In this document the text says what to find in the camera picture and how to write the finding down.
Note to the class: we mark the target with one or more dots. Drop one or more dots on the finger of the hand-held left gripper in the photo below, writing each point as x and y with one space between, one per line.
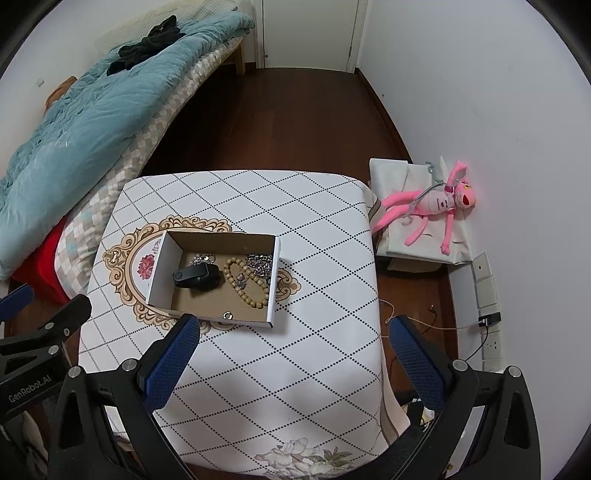
55 323
16 297

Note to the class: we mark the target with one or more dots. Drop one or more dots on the white diamond-pattern tablecloth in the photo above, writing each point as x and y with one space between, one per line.
300 369

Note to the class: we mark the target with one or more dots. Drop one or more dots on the black fitness band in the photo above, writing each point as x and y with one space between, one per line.
189 274

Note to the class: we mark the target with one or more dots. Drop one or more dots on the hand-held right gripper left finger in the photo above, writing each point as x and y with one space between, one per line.
171 364

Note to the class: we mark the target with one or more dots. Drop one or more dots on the red blanket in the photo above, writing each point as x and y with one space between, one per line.
41 263

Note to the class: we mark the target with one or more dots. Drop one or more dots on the black clothing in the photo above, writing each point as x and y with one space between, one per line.
147 44

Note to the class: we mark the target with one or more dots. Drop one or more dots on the pink plush toy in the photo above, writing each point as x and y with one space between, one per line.
438 201

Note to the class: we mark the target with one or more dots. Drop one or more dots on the black charger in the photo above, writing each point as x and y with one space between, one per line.
490 319

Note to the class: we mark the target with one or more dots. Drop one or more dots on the white wall switch panel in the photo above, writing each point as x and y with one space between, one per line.
485 277

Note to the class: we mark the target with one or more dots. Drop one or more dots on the white door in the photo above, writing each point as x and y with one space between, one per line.
304 32

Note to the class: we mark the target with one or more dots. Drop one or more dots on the cardboard box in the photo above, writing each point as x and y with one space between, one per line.
161 277

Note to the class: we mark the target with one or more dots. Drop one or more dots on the wooden bed frame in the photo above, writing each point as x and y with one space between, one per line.
240 60

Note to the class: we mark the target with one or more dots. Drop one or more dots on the white wall socket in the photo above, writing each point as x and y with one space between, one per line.
493 350

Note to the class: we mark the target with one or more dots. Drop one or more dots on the bed with checkered sheet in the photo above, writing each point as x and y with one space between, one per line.
152 134

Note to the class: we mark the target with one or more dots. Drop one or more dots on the light blue duvet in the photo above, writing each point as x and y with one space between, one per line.
92 124

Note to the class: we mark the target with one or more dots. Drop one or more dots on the brown cushion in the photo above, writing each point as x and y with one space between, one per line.
60 92

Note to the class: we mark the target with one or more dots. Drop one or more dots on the white folded cloth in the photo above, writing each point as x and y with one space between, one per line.
397 175

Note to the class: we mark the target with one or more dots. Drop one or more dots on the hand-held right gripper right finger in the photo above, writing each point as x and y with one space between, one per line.
415 364

